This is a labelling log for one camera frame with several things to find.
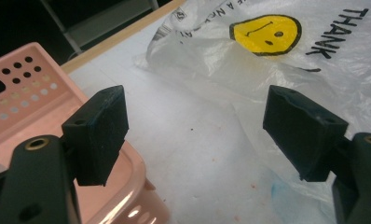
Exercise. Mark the grey metal stand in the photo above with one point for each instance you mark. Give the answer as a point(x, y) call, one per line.
point(93, 21)

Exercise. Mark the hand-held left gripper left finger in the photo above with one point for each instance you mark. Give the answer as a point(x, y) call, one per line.
point(93, 137)

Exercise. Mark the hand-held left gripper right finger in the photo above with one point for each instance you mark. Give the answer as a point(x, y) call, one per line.
point(305, 137)

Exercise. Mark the pink perforated plastic basket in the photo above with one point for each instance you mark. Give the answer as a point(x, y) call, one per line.
point(28, 102)

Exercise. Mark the white smiley plastic bag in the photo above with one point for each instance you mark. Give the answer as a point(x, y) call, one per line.
point(236, 62)

